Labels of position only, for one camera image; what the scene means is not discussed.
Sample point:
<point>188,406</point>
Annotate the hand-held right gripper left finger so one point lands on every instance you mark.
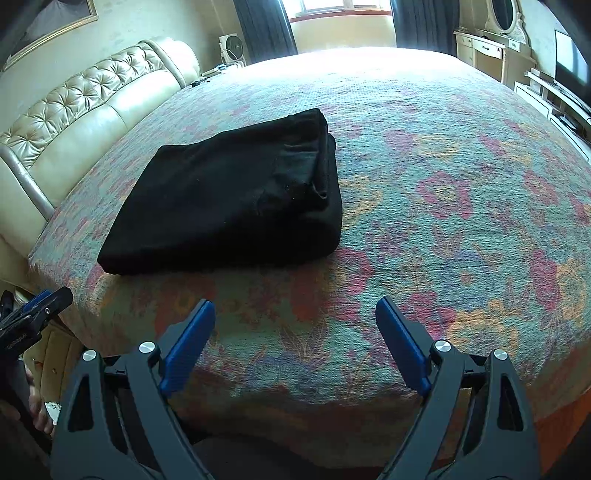
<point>187,350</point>

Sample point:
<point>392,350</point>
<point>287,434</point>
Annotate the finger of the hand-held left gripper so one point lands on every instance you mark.
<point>51,307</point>

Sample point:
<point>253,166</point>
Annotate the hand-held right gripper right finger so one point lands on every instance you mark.
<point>402,344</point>

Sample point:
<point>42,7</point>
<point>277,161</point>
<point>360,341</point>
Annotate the black pants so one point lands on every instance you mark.
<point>221,203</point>

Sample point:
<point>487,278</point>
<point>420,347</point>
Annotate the person's left hand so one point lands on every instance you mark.
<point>39,410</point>

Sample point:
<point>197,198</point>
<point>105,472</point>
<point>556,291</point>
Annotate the floral bedspread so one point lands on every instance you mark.
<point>438,230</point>

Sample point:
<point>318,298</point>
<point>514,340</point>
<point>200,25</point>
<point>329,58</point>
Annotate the cream tufted leather headboard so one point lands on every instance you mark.
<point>92,106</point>

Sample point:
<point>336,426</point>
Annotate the gold framed picture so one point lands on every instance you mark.
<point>41,25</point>

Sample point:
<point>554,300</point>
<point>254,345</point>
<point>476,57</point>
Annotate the white low cabinet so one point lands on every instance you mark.
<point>554,106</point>

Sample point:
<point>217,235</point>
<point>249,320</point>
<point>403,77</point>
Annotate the cream dressing table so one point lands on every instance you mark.
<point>489,53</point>

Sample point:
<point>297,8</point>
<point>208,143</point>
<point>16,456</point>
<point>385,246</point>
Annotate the white box fan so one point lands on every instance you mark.
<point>234,48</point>

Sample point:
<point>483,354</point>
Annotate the dark blue curtain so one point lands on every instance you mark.
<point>425,23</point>
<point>265,27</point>

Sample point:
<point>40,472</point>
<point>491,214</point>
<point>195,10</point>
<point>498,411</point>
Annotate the flat screen television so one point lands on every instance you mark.
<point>572,64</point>

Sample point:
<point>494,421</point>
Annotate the window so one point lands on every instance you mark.
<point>337,23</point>

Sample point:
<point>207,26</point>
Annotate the oval mirror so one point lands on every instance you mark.
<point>504,16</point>

